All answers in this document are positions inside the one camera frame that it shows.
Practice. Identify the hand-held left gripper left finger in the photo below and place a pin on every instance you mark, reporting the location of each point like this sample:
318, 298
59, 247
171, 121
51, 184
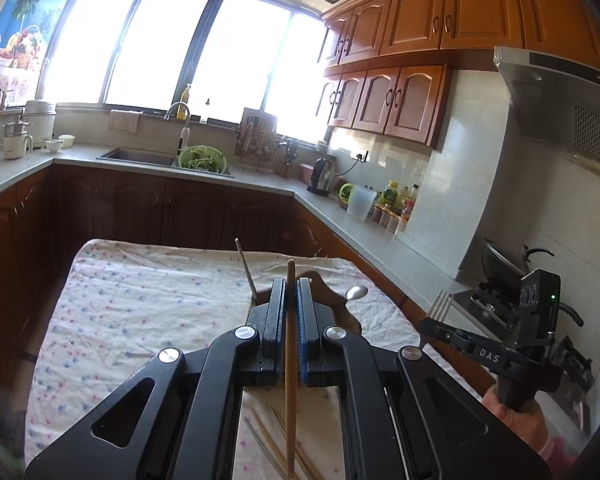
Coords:
280, 330

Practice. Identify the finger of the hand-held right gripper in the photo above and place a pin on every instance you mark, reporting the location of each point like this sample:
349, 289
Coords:
442, 329

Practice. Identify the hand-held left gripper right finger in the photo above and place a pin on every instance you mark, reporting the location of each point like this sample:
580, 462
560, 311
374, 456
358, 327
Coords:
302, 330

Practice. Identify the steel fork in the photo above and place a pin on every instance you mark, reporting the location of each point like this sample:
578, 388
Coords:
441, 305

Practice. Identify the wooden utensil holder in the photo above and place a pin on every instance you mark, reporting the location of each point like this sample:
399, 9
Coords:
350, 320

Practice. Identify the person's right forearm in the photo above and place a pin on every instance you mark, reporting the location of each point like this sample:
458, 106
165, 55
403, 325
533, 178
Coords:
560, 452

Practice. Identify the person's right hand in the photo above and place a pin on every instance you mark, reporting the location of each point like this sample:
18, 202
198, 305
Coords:
515, 422

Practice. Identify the gas stove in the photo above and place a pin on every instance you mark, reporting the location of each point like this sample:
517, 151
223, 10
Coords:
490, 305

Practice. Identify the steel spoon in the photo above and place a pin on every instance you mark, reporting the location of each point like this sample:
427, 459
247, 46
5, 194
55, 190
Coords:
356, 293

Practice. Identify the black wok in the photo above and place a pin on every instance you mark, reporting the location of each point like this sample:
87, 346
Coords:
505, 260

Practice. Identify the row of spice jars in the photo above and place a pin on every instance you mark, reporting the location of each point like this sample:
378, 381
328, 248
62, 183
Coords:
387, 219

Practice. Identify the cooking oil bottle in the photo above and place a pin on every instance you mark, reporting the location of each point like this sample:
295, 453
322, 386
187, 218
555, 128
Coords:
403, 199

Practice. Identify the floral tablecloth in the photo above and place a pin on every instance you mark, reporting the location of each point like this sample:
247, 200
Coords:
145, 300

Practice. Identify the translucent plastic pitcher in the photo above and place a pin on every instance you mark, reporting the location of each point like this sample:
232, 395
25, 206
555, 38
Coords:
361, 204

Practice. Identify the green plastic cup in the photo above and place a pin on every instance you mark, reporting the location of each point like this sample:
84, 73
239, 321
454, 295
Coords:
345, 194

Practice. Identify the steel electric kettle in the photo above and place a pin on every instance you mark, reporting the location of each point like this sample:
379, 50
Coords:
321, 177

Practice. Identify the pink plastic container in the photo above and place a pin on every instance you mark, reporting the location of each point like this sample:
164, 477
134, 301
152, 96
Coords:
306, 172

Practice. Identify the green colander with vegetables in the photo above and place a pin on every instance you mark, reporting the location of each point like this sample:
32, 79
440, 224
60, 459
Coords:
202, 160

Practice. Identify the dark wooden base cabinets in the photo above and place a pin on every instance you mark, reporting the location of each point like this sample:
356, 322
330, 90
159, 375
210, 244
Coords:
130, 210

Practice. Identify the steel kitchen sink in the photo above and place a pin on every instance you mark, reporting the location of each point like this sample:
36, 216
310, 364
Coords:
130, 156

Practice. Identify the steel range hood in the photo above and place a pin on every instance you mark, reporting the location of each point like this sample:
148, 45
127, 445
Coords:
555, 105

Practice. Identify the chrome sink faucet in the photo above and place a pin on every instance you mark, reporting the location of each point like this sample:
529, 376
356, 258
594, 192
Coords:
182, 110

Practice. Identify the yellow soap bottle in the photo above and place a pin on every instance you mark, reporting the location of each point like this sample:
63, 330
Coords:
185, 102

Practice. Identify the hanging dish towel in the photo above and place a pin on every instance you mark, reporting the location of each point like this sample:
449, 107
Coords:
124, 121

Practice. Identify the white bowl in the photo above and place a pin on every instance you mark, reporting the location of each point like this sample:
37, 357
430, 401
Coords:
55, 146
67, 141

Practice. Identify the large kitchen window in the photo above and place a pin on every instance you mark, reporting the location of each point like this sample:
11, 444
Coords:
145, 45

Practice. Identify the white rice cooker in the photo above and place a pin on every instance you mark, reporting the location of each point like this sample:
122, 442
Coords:
40, 122

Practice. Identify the white blender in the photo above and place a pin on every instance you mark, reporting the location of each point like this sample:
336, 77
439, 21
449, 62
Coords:
16, 142

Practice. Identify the wall power outlet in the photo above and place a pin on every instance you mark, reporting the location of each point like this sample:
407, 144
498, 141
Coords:
361, 156

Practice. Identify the short wooden wall cabinets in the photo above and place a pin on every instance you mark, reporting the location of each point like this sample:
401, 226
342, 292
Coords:
395, 100

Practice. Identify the tall wooden wall cabinets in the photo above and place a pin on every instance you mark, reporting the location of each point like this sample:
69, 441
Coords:
475, 10

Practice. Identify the tropical fruit wall poster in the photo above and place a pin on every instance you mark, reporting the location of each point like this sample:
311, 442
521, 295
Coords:
25, 20

